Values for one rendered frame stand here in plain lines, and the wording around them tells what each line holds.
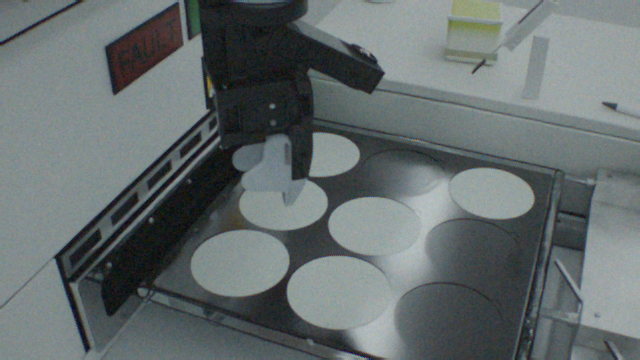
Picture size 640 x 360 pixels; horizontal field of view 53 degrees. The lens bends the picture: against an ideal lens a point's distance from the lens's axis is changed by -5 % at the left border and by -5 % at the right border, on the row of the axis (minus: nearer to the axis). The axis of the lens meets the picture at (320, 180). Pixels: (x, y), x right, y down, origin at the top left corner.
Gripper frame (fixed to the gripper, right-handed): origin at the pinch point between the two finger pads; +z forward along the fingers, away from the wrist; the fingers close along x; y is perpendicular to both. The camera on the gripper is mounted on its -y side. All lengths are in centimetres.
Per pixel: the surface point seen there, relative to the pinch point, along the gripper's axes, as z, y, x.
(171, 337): 15.3, 14.2, 0.7
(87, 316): 7.1, 21.5, 3.4
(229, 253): 7.3, 6.7, -1.4
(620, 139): 2.8, -41.5, -1.2
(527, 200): 7.3, -27.6, 0.7
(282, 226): 7.3, 0.3, -3.9
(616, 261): 9.3, -32.8, 11.4
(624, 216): 9.3, -39.0, 5.2
